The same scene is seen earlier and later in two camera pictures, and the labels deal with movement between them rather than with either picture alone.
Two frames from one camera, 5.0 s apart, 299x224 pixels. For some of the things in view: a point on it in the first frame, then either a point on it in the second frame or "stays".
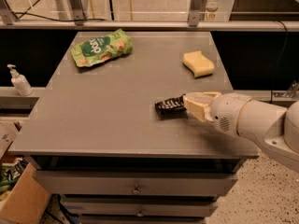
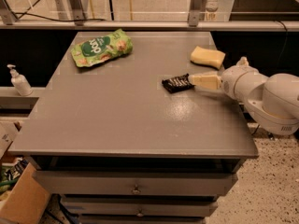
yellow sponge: [200, 65] to [207, 58]
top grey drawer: [135, 184] stays
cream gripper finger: [206, 97] to [243, 63]
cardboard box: [27, 201] stays
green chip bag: [102, 49] stays
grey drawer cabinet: [117, 139] stays
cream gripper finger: [201, 110] to [206, 81]
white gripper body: [226, 112] to [231, 79]
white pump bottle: [20, 81] stays
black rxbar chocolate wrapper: [172, 108] to [177, 84]
